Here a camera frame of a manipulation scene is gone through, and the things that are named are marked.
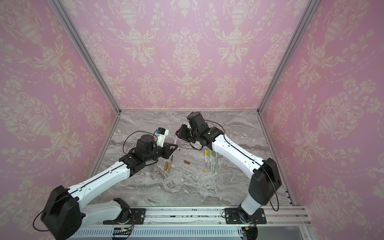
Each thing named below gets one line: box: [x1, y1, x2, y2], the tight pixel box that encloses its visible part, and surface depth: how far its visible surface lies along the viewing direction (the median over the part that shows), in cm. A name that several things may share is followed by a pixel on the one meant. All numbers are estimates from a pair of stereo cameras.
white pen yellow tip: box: [204, 149, 208, 172], surface depth 96 cm
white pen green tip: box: [209, 150, 213, 171], surface depth 96 cm
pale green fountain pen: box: [215, 152, 219, 170], surface depth 95 cm
